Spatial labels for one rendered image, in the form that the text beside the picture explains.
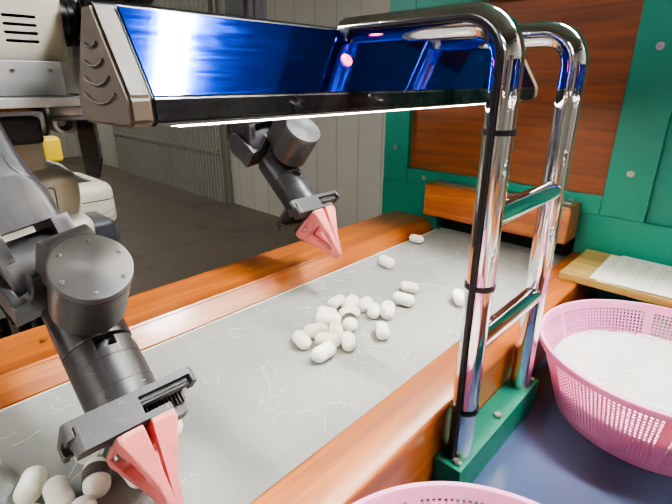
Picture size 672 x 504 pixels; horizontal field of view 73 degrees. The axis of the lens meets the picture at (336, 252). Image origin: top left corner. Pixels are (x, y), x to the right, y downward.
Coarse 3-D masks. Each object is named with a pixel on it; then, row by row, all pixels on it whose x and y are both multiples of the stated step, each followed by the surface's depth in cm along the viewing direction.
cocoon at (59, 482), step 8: (48, 480) 37; (56, 480) 37; (64, 480) 37; (48, 488) 36; (56, 488) 36; (64, 488) 36; (48, 496) 36; (56, 496) 36; (64, 496) 36; (72, 496) 36
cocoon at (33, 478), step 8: (24, 472) 38; (32, 472) 38; (40, 472) 38; (24, 480) 37; (32, 480) 37; (40, 480) 38; (16, 488) 37; (24, 488) 36; (32, 488) 37; (40, 488) 37; (16, 496) 36; (24, 496) 36; (32, 496) 37
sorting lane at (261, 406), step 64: (448, 256) 90; (512, 256) 90; (256, 320) 66; (384, 320) 66; (448, 320) 66; (64, 384) 52; (256, 384) 52; (320, 384) 52; (384, 384) 52; (0, 448) 43; (192, 448) 43; (256, 448) 43
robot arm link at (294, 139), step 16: (272, 128) 71; (288, 128) 67; (304, 128) 69; (240, 144) 74; (272, 144) 72; (288, 144) 68; (304, 144) 68; (240, 160) 75; (256, 160) 75; (288, 160) 71; (304, 160) 72
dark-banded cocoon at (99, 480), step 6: (90, 462) 39; (90, 474) 37; (96, 474) 37; (102, 474) 38; (108, 474) 38; (84, 480) 37; (90, 480) 37; (96, 480) 37; (102, 480) 37; (108, 480) 38; (84, 486) 37; (90, 486) 37; (96, 486) 37; (102, 486) 37; (108, 486) 38; (84, 492) 37; (90, 492) 37; (96, 492) 37; (102, 492) 37; (96, 498) 37
